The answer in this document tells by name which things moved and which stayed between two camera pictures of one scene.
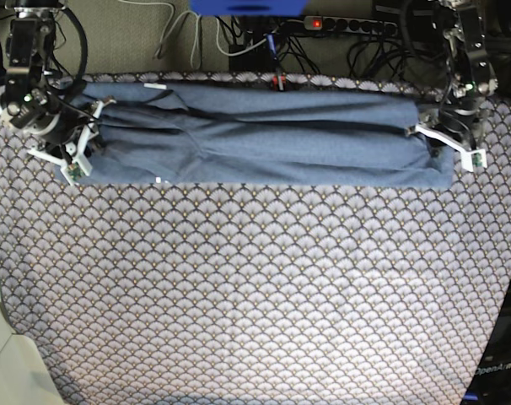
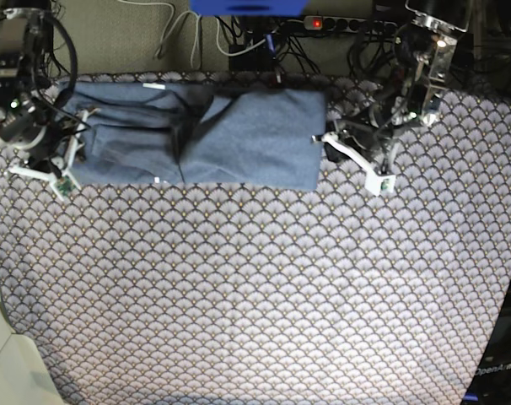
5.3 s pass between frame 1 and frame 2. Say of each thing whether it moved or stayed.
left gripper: moved
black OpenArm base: stayed
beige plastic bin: stayed
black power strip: stayed
